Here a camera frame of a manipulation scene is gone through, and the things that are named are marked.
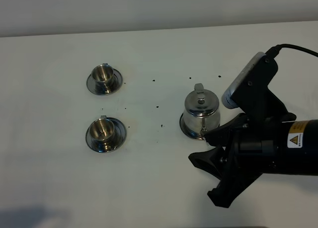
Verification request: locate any far stainless steel teacup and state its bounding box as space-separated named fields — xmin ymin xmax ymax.
xmin=91 ymin=63 xmax=114 ymax=85

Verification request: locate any near stainless steel teacup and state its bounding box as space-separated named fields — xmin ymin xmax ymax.
xmin=88 ymin=116 xmax=115 ymax=142

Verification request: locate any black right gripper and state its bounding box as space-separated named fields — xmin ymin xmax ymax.
xmin=188 ymin=56 xmax=296 ymax=208

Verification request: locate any near steel saucer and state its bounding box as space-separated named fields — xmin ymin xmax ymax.
xmin=85 ymin=117 xmax=127 ymax=153

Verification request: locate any stainless steel teapot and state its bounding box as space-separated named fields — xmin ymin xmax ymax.
xmin=183 ymin=83 xmax=221 ymax=135

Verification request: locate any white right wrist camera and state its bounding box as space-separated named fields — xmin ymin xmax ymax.
xmin=222 ymin=51 xmax=266 ymax=109

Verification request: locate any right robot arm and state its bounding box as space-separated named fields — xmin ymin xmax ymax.
xmin=189 ymin=54 xmax=318 ymax=208

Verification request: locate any far steel saucer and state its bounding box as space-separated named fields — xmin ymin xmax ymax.
xmin=86 ymin=69 xmax=123 ymax=96

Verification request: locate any steel teapot saucer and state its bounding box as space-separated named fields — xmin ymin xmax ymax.
xmin=179 ymin=114 xmax=205 ymax=141

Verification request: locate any stainless steel teacup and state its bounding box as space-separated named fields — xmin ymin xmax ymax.
xmin=91 ymin=63 xmax=114 ymax=85
xmin=88 ymin=116 xmax=115 ymax=142

